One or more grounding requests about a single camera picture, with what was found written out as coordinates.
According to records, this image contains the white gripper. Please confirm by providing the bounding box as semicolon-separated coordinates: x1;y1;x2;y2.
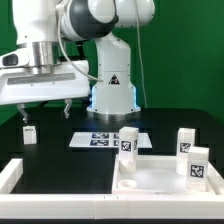
0;49;90;124

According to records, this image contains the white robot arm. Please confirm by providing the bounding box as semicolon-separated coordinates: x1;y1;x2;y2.
0;0;155;118

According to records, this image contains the white tag base sheet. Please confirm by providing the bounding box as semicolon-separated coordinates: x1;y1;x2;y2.
68;132;153;149

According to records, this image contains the white U-shaped obstacle fence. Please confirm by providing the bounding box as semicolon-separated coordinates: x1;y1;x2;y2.
0;159;224;219

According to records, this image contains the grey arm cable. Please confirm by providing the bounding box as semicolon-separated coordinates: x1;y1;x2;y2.
56;0;104;83

